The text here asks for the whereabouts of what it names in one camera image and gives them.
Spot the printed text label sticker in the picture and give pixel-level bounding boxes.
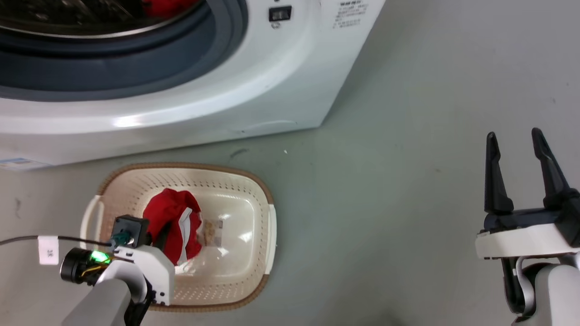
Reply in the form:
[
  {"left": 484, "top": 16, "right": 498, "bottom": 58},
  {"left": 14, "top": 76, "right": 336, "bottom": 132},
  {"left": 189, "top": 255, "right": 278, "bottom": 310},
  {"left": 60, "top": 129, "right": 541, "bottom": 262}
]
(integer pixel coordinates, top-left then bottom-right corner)
[{"left": 332, "top": 0, "right": 370, "bottom": 29}]

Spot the paper label in basket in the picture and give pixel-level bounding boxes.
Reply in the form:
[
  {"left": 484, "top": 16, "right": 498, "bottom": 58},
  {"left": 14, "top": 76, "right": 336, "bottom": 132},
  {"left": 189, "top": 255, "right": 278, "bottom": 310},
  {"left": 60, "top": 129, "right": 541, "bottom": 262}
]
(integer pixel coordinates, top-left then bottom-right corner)
[{"left": 201, "top": 218, "right": 224, "bottom": 248}]

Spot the red garment in drum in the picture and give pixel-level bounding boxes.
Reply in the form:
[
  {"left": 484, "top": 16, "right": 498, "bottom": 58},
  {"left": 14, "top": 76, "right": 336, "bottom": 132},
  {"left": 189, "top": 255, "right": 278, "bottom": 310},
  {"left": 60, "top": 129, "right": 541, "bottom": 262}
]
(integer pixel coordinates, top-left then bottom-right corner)
[{"left": 142, "top": 0, "right": 201, "bottom": 18}]

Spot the red garment with white stripe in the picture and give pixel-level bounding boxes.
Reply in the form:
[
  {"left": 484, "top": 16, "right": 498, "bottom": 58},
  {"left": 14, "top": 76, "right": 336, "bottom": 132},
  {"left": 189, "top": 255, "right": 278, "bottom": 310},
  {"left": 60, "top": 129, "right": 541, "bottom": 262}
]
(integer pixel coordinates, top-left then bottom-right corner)
[{"left": 142, "top": 188, "right": 203, "bottom": 266}]

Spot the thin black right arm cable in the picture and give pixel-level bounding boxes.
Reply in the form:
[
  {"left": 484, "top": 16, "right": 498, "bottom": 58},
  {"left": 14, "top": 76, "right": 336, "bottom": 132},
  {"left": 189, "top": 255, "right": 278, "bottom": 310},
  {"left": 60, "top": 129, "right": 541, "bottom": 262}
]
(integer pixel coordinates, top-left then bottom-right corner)
[{"left": 501, "top": 257, "right": 526, "bottom": 316}]

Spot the cream plastic laundry basket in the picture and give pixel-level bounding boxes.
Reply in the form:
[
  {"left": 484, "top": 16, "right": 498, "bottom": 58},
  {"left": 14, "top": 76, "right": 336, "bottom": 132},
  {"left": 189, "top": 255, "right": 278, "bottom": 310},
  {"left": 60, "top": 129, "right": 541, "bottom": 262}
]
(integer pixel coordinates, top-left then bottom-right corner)
[{"left": 80, "top": 162, "right": 277, "bottom": 313}]

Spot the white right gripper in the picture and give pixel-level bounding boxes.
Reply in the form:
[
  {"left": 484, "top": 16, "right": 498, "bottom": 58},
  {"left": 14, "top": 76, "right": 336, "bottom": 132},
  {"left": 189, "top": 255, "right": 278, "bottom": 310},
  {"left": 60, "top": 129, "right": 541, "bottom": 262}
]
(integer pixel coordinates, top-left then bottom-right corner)
[{"left": 474, "top": 127, "right": 580, "bottom": 260}]

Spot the white cable tag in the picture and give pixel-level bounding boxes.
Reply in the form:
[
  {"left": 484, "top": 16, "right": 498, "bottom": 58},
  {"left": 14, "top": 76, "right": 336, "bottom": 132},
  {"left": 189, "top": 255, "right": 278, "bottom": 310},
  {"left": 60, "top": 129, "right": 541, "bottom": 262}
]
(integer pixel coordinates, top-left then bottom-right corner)
[{"left": 37, "top": 235, "right": 60, "bottom": 266}]

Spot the stainless steel washer drum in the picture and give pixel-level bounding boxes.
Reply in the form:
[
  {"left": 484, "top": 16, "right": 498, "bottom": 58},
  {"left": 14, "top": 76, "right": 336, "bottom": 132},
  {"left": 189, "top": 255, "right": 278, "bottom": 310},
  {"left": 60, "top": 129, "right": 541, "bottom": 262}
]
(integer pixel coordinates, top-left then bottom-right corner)
[{"left": 0, "top": 0, "right": 205, "bottom": 39}]

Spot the black washer door latch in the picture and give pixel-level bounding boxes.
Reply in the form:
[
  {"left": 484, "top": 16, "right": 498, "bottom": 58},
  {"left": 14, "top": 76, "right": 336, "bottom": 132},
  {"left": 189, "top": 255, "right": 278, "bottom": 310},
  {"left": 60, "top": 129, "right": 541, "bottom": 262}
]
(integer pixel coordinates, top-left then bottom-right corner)
[{"left": 268, "top": 5, "right": 292, "bottom": 23}]

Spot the white front-loading washing machine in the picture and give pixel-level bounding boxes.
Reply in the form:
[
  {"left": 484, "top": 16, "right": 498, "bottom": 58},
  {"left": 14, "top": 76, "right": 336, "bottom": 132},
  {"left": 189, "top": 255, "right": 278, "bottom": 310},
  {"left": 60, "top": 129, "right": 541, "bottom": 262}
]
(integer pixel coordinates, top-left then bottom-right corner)
[{"left": 0, "top": 0, "right": 387, "bottom": 172}]

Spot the blue and white energy sticker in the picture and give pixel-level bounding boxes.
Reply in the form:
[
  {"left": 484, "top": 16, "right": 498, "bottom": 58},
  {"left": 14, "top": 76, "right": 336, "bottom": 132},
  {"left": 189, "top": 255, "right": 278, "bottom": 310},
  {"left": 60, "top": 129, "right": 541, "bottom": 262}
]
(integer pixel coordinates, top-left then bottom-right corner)
[{"left": 0, "top": 157, "right": 51, "bottom": 172}]

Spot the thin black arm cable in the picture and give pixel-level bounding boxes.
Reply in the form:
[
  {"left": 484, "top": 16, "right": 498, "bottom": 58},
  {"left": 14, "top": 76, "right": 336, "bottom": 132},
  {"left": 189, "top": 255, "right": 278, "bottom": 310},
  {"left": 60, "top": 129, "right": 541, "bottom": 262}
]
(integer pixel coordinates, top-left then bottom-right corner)
[
  {"left": 0, "top": 235, "right": 114, "bottom": 248},
  {"left": 501, "top": 257, "right": 526, "bottom": 316}
]

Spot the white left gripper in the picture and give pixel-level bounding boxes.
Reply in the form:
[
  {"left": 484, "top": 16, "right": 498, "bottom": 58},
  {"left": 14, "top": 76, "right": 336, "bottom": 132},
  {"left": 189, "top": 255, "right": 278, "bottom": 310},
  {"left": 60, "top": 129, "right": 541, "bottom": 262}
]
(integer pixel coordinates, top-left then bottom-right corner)
[{"left": 112, "top": 221, "right": 176, "bottom": 307}]

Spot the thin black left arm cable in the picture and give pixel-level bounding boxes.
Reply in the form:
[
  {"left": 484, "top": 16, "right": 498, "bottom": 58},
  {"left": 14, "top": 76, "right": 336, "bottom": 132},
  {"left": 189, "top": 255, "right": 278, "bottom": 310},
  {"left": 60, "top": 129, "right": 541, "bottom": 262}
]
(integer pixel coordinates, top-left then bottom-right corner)
[{"left": 0, "top": 235, "right": 114, "bottom": 248}]

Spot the dark grey rubber door seal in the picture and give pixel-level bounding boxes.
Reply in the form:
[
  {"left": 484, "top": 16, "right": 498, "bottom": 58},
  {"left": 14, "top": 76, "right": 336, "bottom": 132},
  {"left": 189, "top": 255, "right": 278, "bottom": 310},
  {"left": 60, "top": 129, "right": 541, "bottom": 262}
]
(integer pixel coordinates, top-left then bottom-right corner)
[{"left": 0, "top": 0, "right": 249, "bottom": 102}]

